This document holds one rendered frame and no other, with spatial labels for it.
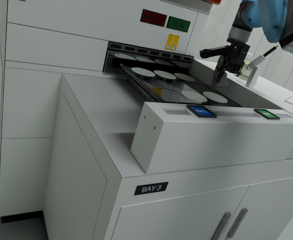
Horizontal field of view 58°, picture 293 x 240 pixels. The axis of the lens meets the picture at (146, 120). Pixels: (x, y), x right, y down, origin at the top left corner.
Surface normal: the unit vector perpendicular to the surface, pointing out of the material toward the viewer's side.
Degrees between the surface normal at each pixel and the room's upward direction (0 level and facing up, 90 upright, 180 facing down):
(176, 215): 90
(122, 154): 0
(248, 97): 90
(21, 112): 90
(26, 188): 90
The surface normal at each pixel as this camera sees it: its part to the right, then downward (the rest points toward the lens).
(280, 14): -0.15, 0.41
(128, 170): 0.27, -0.87
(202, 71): -0.85, -0.01
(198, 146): 0.44, 0.49
